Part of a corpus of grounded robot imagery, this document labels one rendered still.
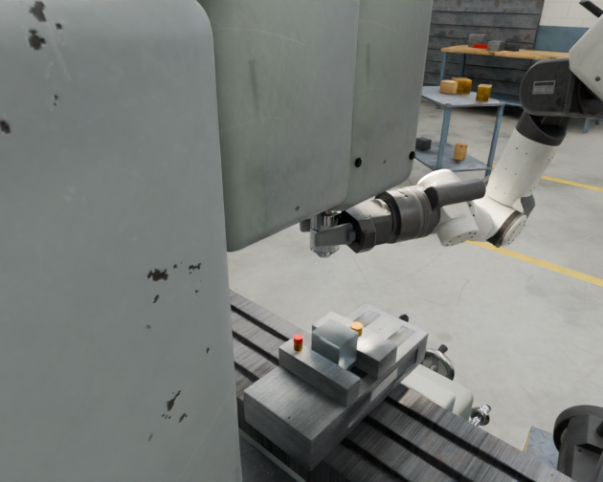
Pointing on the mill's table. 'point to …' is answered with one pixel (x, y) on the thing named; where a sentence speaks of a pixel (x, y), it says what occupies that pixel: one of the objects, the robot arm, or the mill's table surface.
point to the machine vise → (327, 390)
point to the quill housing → (386, 95)
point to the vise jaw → (368, 348)
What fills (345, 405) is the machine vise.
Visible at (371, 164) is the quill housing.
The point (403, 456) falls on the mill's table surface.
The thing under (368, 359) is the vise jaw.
